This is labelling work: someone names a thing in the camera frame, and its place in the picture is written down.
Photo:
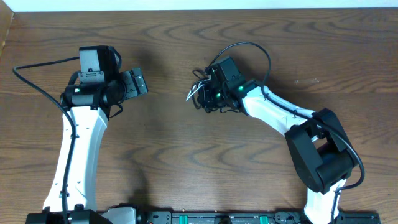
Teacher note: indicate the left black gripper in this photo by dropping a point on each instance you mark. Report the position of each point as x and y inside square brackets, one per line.
[134, 81]

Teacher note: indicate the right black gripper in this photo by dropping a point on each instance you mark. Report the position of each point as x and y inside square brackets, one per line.
[206, 99]

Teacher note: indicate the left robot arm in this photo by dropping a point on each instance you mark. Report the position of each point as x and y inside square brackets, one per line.
[86, 105]

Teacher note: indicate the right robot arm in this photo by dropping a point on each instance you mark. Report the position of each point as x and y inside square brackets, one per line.
[322, 155]

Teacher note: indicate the clear tape piece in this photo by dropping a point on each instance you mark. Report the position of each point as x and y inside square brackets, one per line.
[306, 81]

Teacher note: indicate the wooden board at edge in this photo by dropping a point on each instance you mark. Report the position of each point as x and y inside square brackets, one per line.
[5, 23]

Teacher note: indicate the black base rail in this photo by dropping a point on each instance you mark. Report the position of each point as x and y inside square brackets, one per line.
[280, 217]

